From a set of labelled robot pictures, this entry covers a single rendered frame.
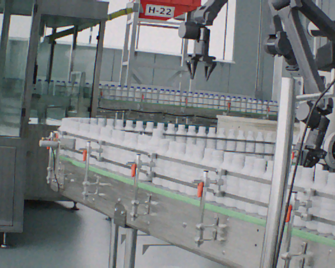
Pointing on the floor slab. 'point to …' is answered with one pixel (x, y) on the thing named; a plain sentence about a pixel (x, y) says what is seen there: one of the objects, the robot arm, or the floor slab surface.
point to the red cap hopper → (149, 8)
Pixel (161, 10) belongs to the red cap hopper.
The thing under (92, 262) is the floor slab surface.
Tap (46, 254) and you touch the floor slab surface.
